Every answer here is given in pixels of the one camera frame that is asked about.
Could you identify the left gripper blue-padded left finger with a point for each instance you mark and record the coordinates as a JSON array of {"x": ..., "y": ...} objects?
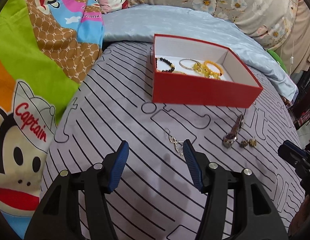
[{"x": 58, "y": 217}]

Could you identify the light blue quilt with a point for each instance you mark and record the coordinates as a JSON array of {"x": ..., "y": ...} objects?
[{"x": 140, "y": 22}]

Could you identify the silver wristwatch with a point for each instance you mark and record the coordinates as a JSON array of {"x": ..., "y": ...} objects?
[{"x": 231, "y": 137}]

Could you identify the beige curtain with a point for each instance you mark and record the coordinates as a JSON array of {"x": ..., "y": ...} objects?
[{"x": 295, "y": 51}]

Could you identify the colourful monkey cartoon blanket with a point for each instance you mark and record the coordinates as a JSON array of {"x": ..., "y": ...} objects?
[{"x": 47, "y": 47}]

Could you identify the person's right hand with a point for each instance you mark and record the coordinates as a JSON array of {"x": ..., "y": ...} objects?
[{"x": 300, "y": 217}]

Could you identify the bronze flower earring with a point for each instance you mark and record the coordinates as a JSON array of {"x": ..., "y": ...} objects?
[
  {"x": 244, "y": 143},
  {"x": 252, "y": 142}
]

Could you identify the green plastic object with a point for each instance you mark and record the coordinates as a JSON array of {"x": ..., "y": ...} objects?
[{"x": 278, "y": 59}]

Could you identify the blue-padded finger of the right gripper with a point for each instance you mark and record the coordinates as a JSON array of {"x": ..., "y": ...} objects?
[
  {"x": 287, "y": 156},
  {"x": 294, "y": 149}
]

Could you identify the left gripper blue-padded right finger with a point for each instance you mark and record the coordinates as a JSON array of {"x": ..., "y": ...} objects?
[{"x": 254, "y": 214}]

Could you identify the red cardboard box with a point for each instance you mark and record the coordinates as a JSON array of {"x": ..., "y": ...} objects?
[{"x": 223, "y": 79}]

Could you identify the grey striped bed sheet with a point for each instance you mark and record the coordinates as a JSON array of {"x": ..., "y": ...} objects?
[{"x": 156, "y": 198}]

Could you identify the silver dangle earrings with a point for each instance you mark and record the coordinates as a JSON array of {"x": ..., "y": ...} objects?
[{"x": 177, "y": 144}]

